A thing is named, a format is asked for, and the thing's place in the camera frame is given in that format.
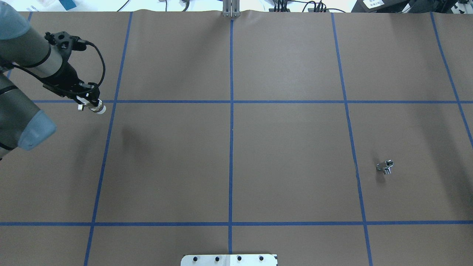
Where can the white PPR valve with handle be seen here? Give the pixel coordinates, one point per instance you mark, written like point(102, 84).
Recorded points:
point(99, 109)

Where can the chrome metal pipe fitting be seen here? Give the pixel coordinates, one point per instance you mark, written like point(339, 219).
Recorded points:
point(385, 167)

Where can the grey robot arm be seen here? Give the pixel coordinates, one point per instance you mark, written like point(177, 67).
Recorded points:
point(44, 57)

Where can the white camera mast base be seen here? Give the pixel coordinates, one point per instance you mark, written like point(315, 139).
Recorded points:
point(230, 260)

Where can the aluminium frame post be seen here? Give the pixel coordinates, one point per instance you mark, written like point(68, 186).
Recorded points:
point(231, 8)

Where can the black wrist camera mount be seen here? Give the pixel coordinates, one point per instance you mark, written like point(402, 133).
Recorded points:
point(66, 43)

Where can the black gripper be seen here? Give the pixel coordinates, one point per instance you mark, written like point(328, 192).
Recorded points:
point(67, 78)

